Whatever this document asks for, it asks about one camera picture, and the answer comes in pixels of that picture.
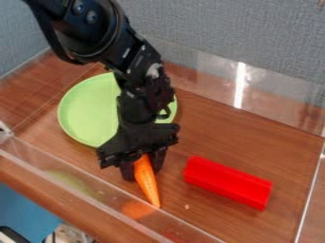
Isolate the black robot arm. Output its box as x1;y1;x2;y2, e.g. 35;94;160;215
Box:
21;0;179;181

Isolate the clear acrylic enclosure wall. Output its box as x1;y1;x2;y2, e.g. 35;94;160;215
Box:
0;45;325;243

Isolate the green round plate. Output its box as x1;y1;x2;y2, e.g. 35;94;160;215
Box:
56;71;179;149

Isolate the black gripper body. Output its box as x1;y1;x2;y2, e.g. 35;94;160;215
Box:
96;94;181;169

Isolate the red rectangular block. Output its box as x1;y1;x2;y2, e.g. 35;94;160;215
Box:
183;156;273;211

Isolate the orange toy carrot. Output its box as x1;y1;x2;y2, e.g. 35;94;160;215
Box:
134;155;162;207

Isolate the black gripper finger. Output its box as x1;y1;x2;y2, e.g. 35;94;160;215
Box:
119;161;135;181
148;148;166;174

